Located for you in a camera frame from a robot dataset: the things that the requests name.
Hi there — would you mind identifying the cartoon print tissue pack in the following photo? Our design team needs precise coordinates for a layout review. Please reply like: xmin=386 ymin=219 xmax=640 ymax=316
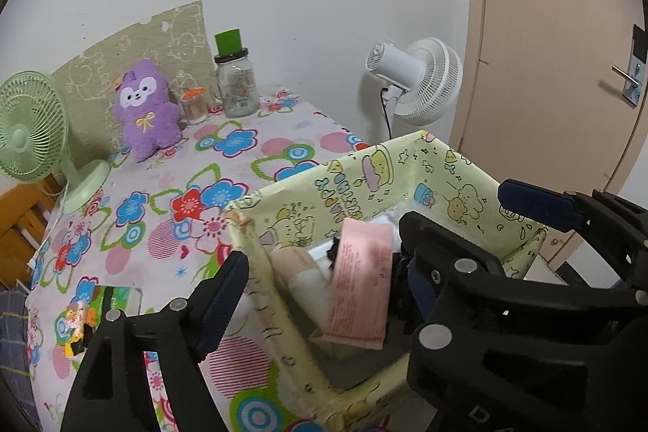
xmin=55 ymin=300 xmax=98 ymax=359

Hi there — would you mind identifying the green orange tissue pack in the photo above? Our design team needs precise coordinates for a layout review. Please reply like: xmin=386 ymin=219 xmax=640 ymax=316
xmin=99 ymin=285 xmax=142 ymax=318

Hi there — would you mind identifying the pink pack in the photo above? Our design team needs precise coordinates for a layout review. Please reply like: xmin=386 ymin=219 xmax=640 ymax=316
xmin=322 ymin=218 xmax=393 ymax=350

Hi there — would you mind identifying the yellow cartoon storage box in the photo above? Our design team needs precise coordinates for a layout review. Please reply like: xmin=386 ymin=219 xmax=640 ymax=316
xmin=227 ymin=130 xmax=547 ymax=431

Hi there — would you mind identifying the white towel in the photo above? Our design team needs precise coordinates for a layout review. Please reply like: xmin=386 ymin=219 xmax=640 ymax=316
xmin=269 ymin=247 xmax=332 ymax=331

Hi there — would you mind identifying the black plastic bag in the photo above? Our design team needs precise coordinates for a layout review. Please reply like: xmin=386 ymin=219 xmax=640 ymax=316
xmin=326 ymin=237 xmax=341 ymax=270

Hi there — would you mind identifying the grey plaid pillow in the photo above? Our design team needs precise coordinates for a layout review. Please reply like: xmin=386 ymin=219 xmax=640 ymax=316
xmin=1 ymin=287 xmax=42 ymax=431

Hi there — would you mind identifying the beige door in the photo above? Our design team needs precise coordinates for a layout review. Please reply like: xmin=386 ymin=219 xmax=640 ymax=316
xmin=449 ymin=0 xmax=648 ymax=271

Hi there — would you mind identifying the white standing fan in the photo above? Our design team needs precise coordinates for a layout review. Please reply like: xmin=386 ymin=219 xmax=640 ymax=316
xmin=366 ymin=37 xmax=463 ymax=138

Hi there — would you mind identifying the purple plush toy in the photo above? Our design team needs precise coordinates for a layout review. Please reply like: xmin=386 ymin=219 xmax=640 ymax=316
xmin=114 ymin=59 xmax=182 ymax=162

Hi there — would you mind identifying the green desk fan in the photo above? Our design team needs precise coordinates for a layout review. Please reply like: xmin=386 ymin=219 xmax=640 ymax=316
xmin=1 ymin=70 xmax=110 ymax=214

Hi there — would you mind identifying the toothpick jar with orange lid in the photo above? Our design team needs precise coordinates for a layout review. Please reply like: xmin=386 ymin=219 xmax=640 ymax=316
xmin=180 ymin=87 xmax=209 ymax=125

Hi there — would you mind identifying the glass jar with green lid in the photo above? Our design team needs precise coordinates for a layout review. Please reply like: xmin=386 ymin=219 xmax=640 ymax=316
xmin=214 ymin=28 xmax=260 ymax=118

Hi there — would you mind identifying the metal door handle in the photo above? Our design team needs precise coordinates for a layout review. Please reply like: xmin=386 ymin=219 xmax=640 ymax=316
xmin=611 ymin=25 xmax=647 ymax=107

